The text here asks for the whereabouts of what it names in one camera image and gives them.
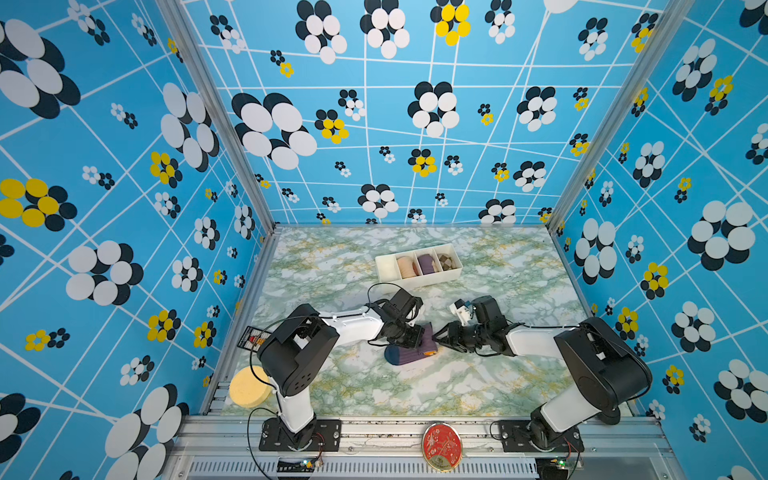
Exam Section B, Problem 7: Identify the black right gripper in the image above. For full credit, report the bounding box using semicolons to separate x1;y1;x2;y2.
431;322;491;352

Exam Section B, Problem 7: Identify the purple striped sock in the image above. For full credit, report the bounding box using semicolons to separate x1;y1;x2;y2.
384;323;438;366

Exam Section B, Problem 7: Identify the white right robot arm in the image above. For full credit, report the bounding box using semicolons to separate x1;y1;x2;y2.
433;296;653;451

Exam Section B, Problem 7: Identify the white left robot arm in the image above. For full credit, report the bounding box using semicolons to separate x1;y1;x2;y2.
256;287;425;436

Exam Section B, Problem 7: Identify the white divided organizer tray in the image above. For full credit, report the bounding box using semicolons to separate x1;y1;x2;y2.
375;243;463;290

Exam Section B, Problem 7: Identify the pink rolled sock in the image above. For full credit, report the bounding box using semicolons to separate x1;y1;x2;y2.
397;256;421;279

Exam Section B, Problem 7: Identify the purple rolled sock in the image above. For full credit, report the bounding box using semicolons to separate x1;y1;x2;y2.
417;254;438;275

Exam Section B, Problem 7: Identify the brown patterned rolled sock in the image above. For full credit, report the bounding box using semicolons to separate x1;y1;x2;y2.
438;253;458;271

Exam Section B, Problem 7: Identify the red round badge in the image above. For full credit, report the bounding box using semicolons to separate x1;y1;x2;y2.
421;422;463;473

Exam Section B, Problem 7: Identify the small picture card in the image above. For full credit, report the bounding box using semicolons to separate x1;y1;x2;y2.
237;326;271;352

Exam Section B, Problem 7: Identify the right green circuit board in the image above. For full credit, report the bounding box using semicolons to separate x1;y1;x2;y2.
536;458;570;480

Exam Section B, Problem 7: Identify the green circuit board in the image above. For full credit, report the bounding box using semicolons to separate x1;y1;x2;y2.
536;458;570;480
276;458;323;474

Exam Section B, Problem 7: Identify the yellow round sponge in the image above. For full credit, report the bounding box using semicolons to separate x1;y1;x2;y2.
228;366;273;409

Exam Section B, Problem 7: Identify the left green circuit board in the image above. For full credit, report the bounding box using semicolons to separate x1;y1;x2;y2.
276;458;323;474

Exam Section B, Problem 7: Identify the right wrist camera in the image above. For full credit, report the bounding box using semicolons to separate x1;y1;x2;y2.
449;299;475;326

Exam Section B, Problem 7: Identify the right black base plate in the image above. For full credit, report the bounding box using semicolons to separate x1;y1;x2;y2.
489;420;585;455

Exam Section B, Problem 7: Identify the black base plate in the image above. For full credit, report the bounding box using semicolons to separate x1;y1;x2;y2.
259;418;342;452
489;420;585;455

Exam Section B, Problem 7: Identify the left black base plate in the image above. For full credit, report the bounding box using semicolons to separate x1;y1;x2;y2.
259;418;342;452

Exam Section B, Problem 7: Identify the aluminium front rail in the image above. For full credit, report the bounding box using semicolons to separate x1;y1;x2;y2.
161;416;685;479

